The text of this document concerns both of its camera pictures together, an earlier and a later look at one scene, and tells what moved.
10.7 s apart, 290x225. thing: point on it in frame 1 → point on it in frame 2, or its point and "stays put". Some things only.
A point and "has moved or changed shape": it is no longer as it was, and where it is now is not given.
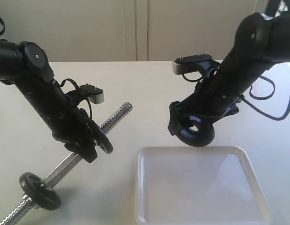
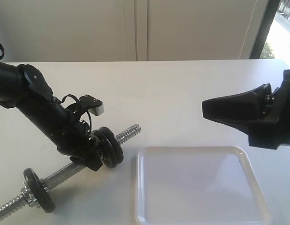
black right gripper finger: [178, 117] → [240, 109]
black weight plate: [201, 138] → [115, 142]
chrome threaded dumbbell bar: [26, 202] → [48, 183]
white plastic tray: [197, 185] stays put
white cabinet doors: [126, 30] stays put
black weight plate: [100, 138] has moved or changed shape
